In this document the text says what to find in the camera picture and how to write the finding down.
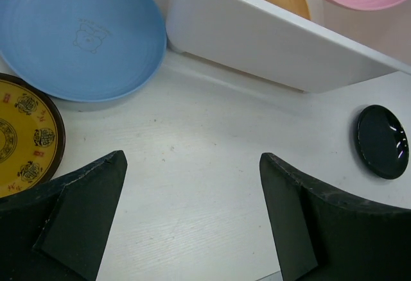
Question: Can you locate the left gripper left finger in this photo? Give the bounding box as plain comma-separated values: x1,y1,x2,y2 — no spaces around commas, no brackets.
1,150,127,280

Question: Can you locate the small black plate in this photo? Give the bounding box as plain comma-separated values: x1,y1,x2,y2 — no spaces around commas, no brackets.
354,105,410,180

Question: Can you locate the white plastic bin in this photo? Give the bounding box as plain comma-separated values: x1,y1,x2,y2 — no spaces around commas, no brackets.
166,0,410,93

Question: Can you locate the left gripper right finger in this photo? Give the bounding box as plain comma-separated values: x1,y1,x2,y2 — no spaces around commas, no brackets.
259,153,410,280

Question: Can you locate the blue round plate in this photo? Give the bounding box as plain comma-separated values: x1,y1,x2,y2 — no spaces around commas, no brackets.
1,0,167,103

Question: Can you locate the yellow patterned dark-rimmed plate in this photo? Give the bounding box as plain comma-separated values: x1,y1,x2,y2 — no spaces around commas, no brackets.
1,73,66,198

